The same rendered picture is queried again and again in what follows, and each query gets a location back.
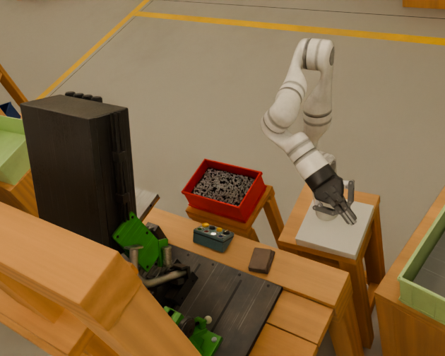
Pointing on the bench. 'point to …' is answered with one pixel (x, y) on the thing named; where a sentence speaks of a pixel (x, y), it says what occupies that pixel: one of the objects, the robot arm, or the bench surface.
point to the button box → (211, 241)
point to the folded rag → (261, 260)
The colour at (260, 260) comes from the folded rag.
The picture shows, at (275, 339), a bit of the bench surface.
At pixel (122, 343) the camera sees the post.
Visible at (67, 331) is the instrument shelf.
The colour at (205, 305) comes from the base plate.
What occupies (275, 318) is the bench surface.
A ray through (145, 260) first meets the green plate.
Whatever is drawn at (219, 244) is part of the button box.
